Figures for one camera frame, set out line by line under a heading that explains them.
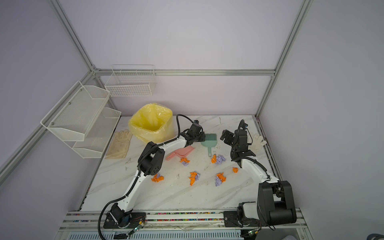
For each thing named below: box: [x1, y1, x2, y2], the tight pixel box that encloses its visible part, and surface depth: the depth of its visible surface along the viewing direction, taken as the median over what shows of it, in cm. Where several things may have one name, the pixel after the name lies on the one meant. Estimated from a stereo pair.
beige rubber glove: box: [105, 129, 133, 159], surface depth 103 cm
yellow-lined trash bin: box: [128, 103, 174, 144], surface depth 90 cm
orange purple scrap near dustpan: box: [179, 157, 191, 166], surface depth 95 cm
